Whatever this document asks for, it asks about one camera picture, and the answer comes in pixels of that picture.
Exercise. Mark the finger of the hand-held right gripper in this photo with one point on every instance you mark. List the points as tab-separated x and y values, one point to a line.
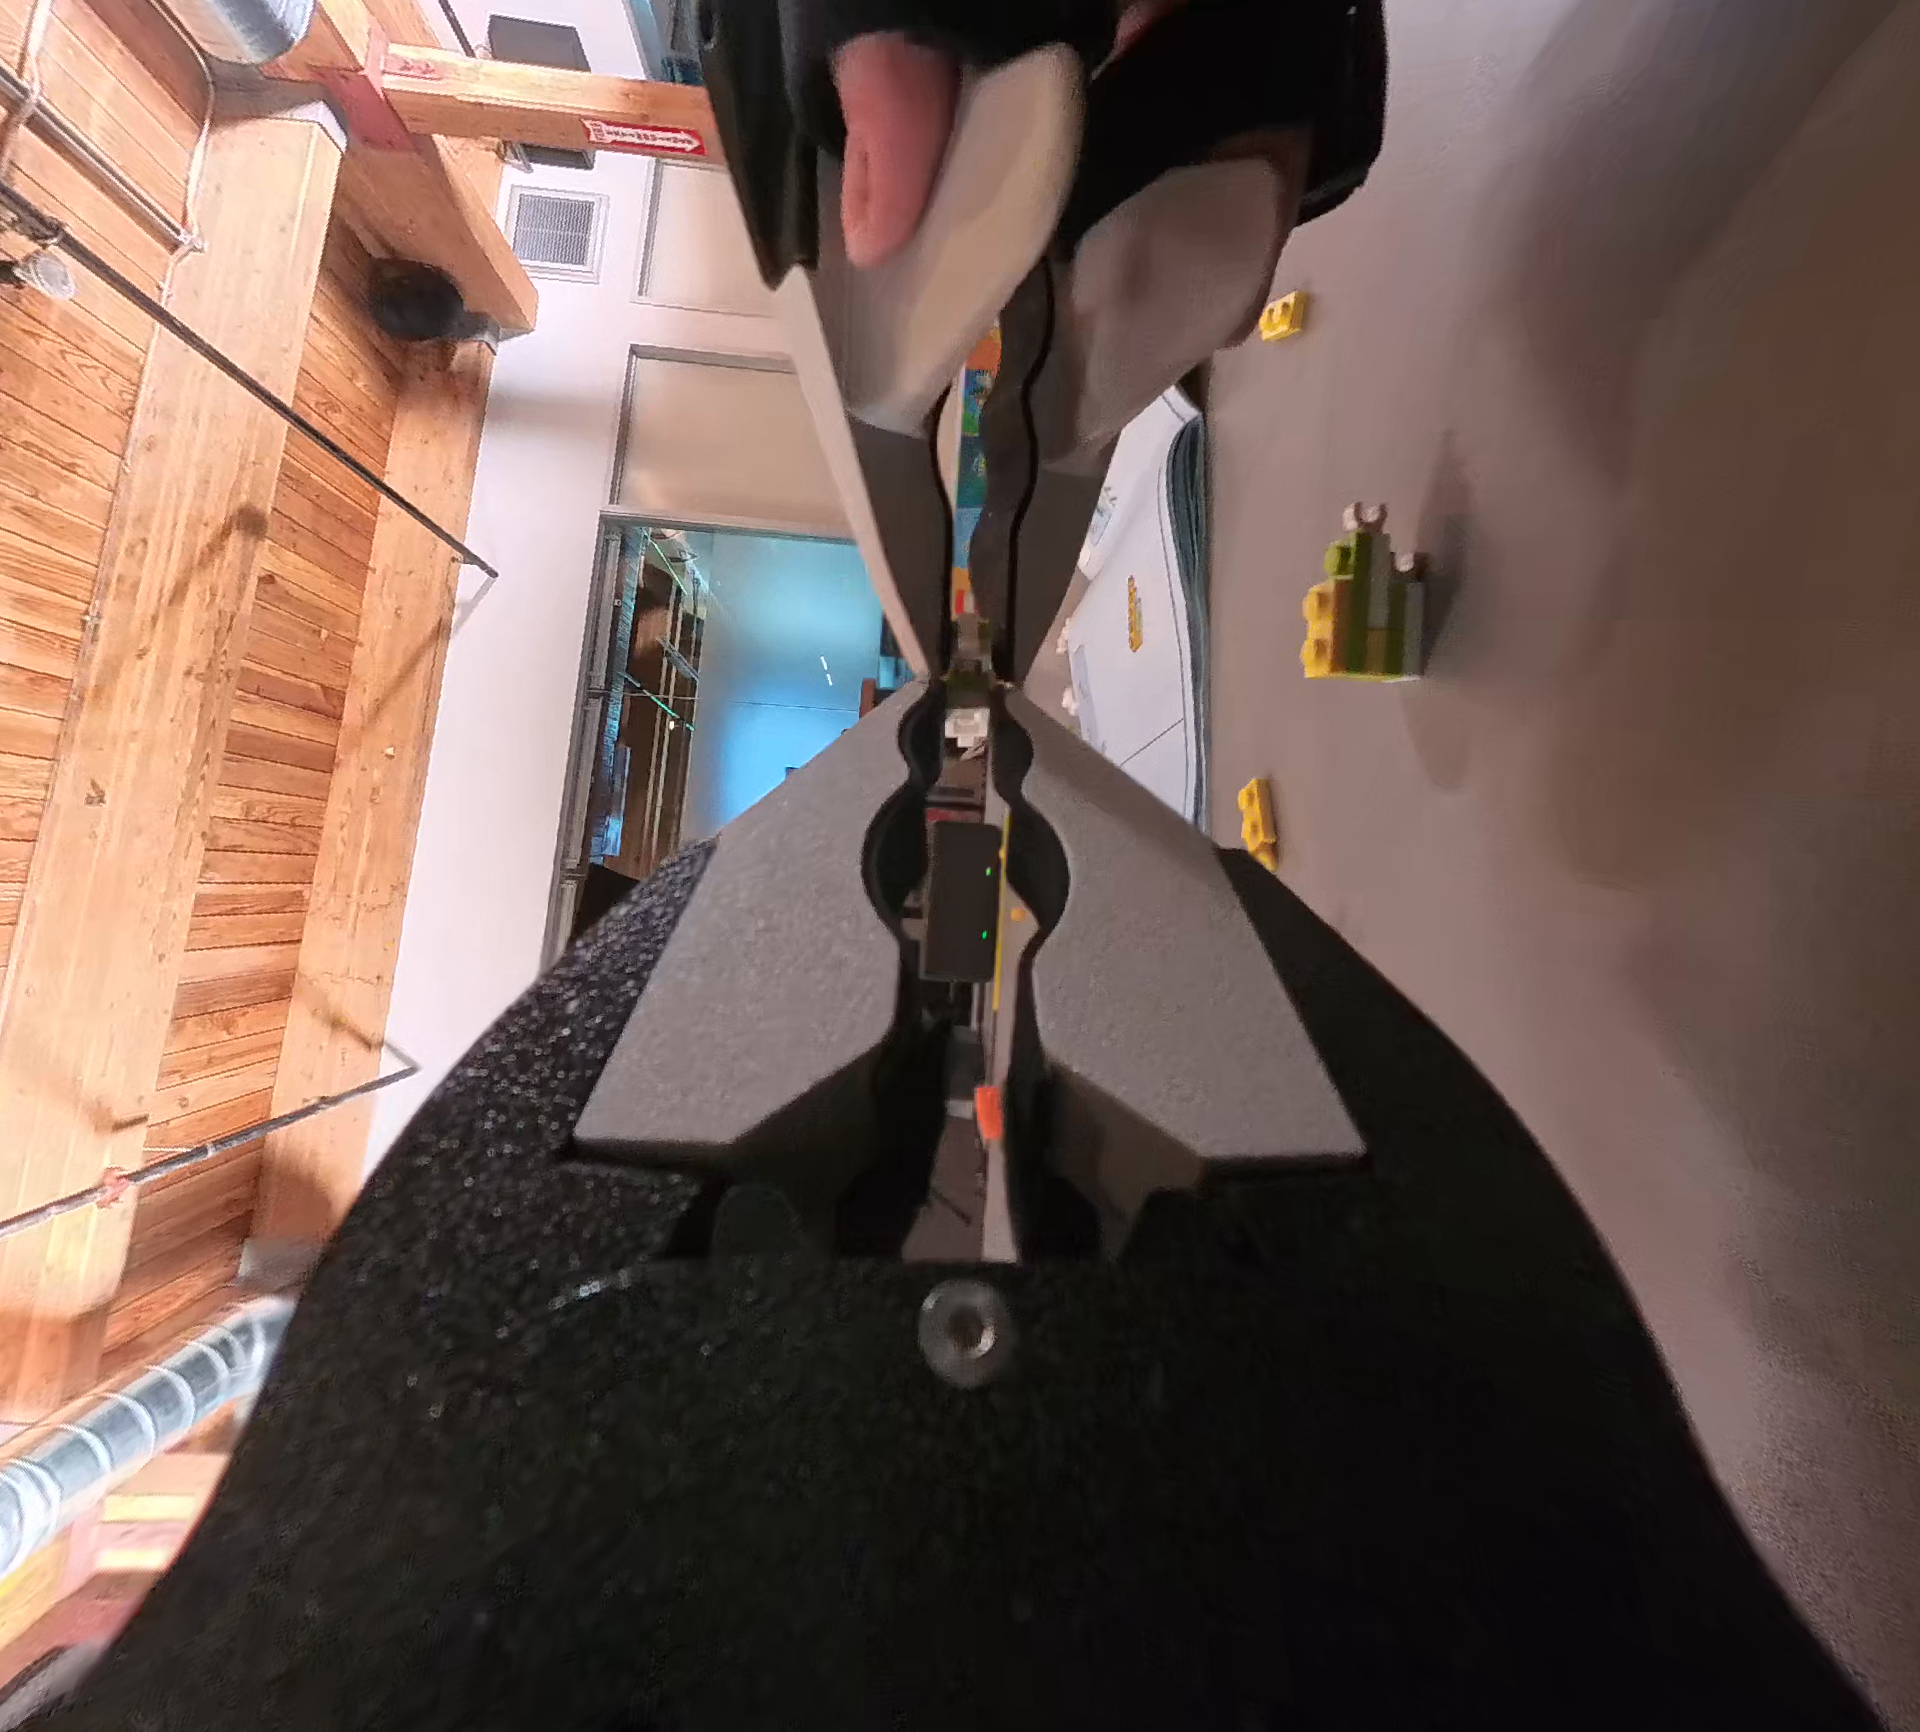
1156	292
991	217

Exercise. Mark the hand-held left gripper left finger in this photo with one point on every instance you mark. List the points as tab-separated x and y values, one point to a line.
752	967

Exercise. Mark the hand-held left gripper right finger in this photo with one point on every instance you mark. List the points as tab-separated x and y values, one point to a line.
1186	996

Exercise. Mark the small grey lego piece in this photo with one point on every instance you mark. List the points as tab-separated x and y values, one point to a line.
968	712

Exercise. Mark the lime green lego assembly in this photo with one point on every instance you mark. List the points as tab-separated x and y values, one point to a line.
1364	608

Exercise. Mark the small yellow lego brick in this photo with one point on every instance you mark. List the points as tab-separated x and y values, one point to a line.
1258	826
1283	319

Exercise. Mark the colourful lego box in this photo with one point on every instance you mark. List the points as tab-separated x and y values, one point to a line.
981	412

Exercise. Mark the person's right hand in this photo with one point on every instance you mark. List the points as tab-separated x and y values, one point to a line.
898	144

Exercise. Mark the black device with green light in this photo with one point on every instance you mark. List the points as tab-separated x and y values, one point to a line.
959	900

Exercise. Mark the wooden bookshelf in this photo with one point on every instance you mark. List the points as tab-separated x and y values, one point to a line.
646	698

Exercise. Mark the red and white sign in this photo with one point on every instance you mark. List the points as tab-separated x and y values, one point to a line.
646	137

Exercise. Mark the black box on beam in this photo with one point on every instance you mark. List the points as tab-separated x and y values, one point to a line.
539	52

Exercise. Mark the wooden ceiling beam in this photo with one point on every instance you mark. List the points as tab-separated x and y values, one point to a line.
512	97

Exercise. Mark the white vent grille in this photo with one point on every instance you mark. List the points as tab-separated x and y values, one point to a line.
555	228

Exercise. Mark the black round fixture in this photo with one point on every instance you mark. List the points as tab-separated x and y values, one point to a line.
429	302

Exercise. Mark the wooden column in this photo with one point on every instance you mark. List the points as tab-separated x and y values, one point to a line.
166	712

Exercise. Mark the black metal rail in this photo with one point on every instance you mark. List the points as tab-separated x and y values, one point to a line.
240	375

